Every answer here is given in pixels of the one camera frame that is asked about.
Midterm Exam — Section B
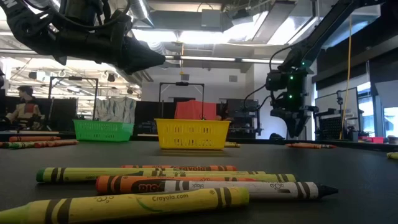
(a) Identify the large silver duct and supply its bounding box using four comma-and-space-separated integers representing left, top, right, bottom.
323, 4, 382, 50

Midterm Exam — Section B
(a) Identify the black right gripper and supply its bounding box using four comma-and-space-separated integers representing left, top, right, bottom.
269, 104, 320, 139

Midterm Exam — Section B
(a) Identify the round silver duct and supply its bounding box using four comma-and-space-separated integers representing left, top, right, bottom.
128, 0, 155, 28

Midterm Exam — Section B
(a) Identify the green plastic basket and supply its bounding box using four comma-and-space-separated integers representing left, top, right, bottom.
73, 119, 135, 143

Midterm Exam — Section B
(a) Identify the black frame stand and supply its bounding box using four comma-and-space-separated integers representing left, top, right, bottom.
48, 76, 100, 121

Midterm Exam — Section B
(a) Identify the yellow plastic basket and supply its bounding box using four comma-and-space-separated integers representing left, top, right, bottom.
154, 118, 231, 151

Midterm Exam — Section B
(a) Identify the long ceiling strip light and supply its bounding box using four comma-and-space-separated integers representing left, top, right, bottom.
164, 55, 285, 65

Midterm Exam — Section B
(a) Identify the grey ceiling box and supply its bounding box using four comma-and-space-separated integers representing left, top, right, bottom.
201, 9, 223, 29

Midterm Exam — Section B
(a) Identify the red cloth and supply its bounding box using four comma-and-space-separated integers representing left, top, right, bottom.
174, 100, 218, 121

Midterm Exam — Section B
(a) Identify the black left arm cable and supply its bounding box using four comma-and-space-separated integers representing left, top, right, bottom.
23, 0, 132, 32

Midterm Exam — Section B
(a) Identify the black pegboard rack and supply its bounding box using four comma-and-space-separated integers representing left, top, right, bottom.
313, 108, 345, 141

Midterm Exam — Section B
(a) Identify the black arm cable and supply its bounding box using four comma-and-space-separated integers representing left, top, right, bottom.
23, 0, 132, 32
243, 46, 292, 110

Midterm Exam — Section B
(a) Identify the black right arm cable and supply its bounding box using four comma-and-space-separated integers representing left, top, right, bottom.
243, 46, 292, 110

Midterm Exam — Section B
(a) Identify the person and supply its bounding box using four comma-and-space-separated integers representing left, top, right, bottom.
3, 85, 44, 131

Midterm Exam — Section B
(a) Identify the red box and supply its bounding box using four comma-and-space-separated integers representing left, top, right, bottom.
359, 136, 385, 144

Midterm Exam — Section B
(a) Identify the black crayon white wrapper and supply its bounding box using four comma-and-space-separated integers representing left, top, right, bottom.
130, 179, 339, 200

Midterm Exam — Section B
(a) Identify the yellow hanging cable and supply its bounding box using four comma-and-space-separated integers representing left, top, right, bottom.
338, 15, 353, 140

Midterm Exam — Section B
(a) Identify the black shelf rack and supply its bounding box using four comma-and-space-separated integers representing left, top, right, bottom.
225, 98, 264, 137

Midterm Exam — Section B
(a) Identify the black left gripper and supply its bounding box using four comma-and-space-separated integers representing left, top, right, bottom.
52, 9, 166, 75

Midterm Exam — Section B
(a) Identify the patterned white cloth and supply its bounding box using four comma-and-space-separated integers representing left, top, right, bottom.
94, 96, 137, 124

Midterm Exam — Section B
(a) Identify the black camera stand frame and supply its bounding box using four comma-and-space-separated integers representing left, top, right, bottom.
159, 81, 205, 121

